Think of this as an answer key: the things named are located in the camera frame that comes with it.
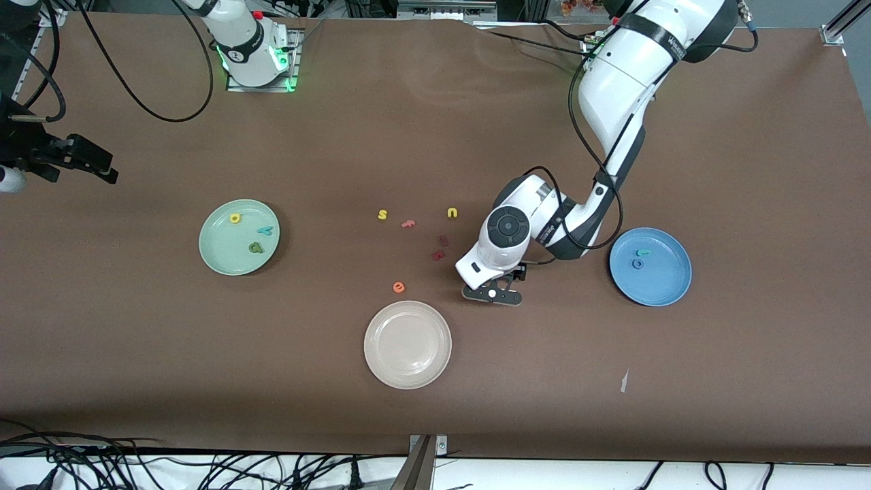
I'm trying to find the beige plate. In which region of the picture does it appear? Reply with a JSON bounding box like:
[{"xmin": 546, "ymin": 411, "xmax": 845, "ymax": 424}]
[{"xmin": 363, "ymin": 300, "xmax": 453, "ymax": 390}]

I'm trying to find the green plate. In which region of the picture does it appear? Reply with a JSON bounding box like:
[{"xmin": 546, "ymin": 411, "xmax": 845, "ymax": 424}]
[{"xmin": 199, "ymin": 199, "xmax": 281, "ymax": 276}]

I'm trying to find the blue plate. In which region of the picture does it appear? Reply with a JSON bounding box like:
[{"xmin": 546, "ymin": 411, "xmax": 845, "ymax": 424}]
[{"xmin": 609, "ymin": 227, "xmax": 693, "ymax": 308}]

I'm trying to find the grey metal box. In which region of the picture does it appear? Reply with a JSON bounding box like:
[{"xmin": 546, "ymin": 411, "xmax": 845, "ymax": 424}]
[{"xmin": 397, "ymin": 0, "xmax": 498, "ymax": 22}]

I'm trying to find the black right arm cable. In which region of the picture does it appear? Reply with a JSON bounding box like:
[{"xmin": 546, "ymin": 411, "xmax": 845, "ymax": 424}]
[{"xmin": 0, "ymin": 0, "xmax": 214, "ymax": 124}]

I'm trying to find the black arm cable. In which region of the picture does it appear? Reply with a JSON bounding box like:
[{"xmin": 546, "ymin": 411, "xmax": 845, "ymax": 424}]
[
  {"xmin": 524, "ymin": 14, "xmax": 759, "ymax": 266},
  {"xmin": 0, "ymin": 0, "xmax": 214, "ymax": 124}
]

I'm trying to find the aluminium frame rail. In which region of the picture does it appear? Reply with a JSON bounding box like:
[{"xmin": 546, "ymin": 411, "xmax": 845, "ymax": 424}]
[
  {"xmin": 19, "ymin": 7, "xmax": 67, "ymax": 89},
  {"xmin": 820, "ymin": 0, "xmax": 871, "ymax": 47}
]

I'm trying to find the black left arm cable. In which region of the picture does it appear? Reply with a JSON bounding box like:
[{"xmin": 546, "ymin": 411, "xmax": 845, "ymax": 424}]
[{"xmin": 524, "ymin": 14, "xmax": 759, "ymax": 266}]

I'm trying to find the silver metal bracket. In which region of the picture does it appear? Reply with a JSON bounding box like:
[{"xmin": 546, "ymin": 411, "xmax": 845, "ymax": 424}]
[{"xmin": 408, "ymin": 434, "xmax": 449, "ymax": 457}]

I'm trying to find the grey camera pole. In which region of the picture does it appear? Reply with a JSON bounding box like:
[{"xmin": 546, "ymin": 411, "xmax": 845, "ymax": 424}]
[{"xmin": 390, "ymin": 436, "xmax": 435, "ymax": 490}]

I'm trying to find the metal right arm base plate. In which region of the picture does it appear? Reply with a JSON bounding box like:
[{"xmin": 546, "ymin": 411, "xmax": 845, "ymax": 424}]
[{"xmin": 227, "ymin": 29, "xmax": 301, "ymax": 93}]

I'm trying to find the black cable on table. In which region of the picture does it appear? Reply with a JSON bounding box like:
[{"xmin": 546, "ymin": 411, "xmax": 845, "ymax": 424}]
[{"xmin": 473, "ymin": 20, "xmax": 599, "ymax": 62}]

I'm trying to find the black cable bundle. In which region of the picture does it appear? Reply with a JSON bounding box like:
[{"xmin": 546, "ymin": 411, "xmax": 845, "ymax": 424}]
[{"xmin": 0, "ymin": 419, "xmax": 409, "ymax": 490}]

